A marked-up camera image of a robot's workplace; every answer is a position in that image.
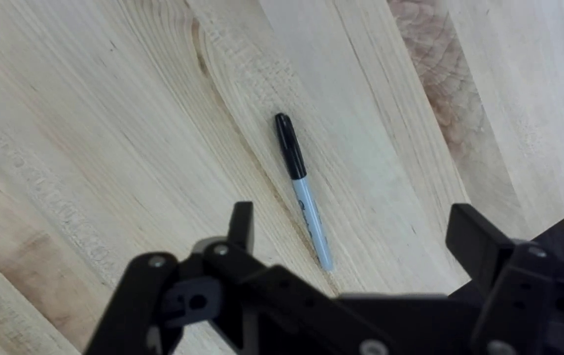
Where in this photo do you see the black marker pen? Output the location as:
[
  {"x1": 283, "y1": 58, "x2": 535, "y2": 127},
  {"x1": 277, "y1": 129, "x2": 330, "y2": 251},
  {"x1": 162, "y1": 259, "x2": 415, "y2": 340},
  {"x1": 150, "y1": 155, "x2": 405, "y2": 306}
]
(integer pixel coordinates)
[{"x1": 273, "y1": 111, "x2": 338, "y2": 275}]

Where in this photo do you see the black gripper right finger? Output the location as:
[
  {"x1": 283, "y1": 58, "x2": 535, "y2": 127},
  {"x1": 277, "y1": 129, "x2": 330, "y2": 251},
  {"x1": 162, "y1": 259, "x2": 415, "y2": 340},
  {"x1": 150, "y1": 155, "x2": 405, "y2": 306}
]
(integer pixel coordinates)
[{"x1": 444, "y1": 202, "x2": 564, "y2": 355}]

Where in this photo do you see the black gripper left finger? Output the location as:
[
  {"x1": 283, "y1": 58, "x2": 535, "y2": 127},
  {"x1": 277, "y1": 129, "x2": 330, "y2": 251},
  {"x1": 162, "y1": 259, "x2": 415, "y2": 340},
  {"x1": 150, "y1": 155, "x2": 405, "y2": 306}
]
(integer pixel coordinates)
[{"x1": 83, "y1": 200, "x2": 363, "y2": 355}]

